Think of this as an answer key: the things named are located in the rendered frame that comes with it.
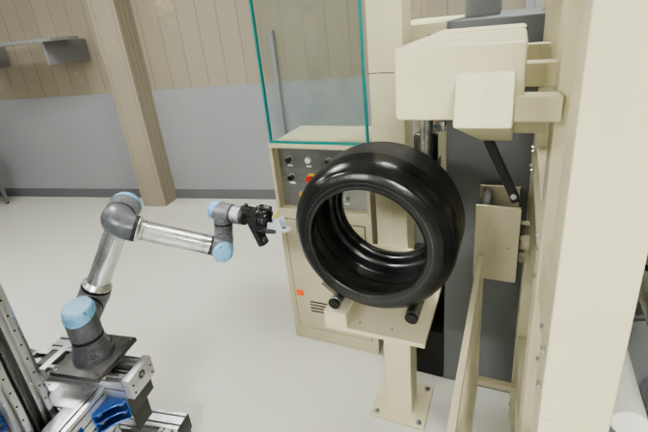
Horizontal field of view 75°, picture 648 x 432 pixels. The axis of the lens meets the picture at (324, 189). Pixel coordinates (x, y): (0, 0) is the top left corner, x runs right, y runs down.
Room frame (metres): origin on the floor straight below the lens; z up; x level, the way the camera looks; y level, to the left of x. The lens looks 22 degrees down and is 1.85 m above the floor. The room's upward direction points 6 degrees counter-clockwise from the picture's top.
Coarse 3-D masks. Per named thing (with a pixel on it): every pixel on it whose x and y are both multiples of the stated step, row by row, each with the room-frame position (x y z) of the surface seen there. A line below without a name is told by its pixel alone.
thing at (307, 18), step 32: (256, 0) 2.17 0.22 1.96; (288, 0) 2.10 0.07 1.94; (320, 0) 2.03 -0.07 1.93; (352, 0) 1.97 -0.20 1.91; (256, 32) 2.18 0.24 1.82; (288, 32) 2.11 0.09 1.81; (320, 32) 2.04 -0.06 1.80; (352, 32) 1.97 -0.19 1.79; (288, 64) 2.12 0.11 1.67; (320, 64) 2.05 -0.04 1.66; (352, 64) 1.98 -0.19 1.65; (288, 96) 2.13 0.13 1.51; (320, 96) 2.05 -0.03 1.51; (352, 96) 1.98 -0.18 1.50; (288, 128) 2.14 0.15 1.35; (320, 128) 2.06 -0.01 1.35; (352, 128) 1.99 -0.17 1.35
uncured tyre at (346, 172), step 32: (352, 160) 1.25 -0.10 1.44; (384, 160) 1.22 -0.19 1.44; (416, 160) 1.26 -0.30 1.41; (320, 192) 1.25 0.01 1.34; (384, 192) 1.16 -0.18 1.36; (416, 192) 1.14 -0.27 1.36; (448, 192) 1.21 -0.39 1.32; (320, 224) 1.48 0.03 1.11; (448, 224) 1.11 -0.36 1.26; (320, 256) 1.28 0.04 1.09; (352, 256) 1.47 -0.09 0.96; (384, 256) 1.44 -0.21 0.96; (416, 256) 1.39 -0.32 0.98; (448, 256) 1.10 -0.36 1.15; (352, 288) 1.22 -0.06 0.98; (384, 288) 1.31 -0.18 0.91; (416, 288) 1.12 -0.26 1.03
